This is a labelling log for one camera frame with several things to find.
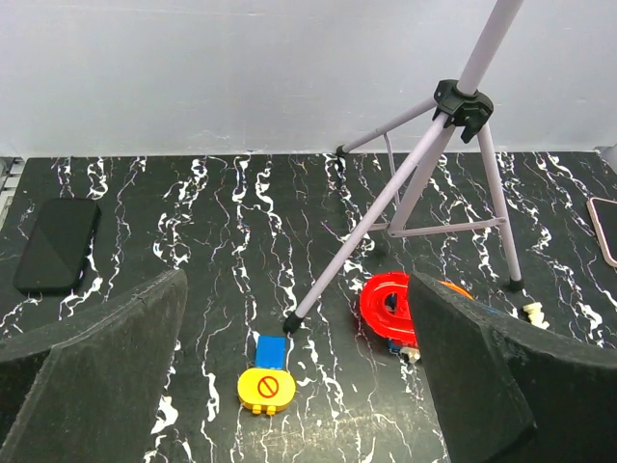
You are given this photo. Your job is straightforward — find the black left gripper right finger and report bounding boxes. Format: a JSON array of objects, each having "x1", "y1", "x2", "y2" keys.
[{"x1": 408, "y1": 273, "x2": 616, "y2": 462}]

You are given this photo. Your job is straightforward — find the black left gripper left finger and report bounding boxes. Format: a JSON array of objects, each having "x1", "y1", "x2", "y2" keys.
[{"x1": 1, "y1": 270, "x2": 188, "y2": 462}]

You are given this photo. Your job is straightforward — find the phone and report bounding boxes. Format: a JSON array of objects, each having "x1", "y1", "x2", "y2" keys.
[{"x1": 587, "y1": 197, "x2": 617, "y2": 268}]

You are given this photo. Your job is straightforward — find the black phone case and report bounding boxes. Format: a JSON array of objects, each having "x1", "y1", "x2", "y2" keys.
[{"x1": 13, "y1": 198, "x2": 100, "y2": 294}]

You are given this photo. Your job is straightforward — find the small cream plastic piece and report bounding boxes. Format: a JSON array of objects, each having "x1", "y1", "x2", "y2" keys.
[{"x1": 523, "y1": 302, "x2": 550, "y2": 330}]

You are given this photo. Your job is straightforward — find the yellow blue toy block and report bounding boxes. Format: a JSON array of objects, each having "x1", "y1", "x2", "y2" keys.
[{"x1": 237, "y1": 336, "x2": 296, "y2": 416}]

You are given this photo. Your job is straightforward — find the lilac tripod stand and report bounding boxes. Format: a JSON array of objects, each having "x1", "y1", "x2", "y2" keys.
[{"x1": 283, "y1": 1, "x2": 523, "y2": 334}]

